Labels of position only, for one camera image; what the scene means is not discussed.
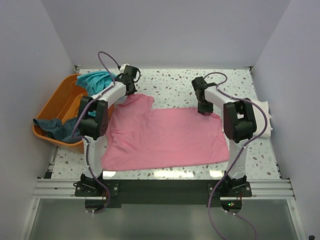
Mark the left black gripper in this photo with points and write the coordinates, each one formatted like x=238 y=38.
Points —
x=133 y=90

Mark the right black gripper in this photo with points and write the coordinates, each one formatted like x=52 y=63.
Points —
x=201 y=110

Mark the pink t shirt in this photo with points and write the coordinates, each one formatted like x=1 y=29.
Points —
x=140 y=137

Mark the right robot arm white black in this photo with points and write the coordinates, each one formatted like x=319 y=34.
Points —
x=235 y=174

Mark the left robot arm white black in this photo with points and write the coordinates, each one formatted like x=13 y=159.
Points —
x=92 y=123

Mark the turquoise t shirt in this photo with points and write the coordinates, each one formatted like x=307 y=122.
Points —
x=95 y=82

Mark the folded white t shirt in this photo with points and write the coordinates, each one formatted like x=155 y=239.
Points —
x=265 y=120

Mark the orange plastic laundry basket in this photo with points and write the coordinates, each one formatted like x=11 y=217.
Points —
x=62 y=105

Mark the dark teal t shirt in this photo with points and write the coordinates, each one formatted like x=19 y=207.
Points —
x=55 y=129

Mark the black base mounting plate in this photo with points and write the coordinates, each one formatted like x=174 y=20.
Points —
x=165 y=192

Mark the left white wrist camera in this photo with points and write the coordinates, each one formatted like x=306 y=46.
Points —
x=121 y=68

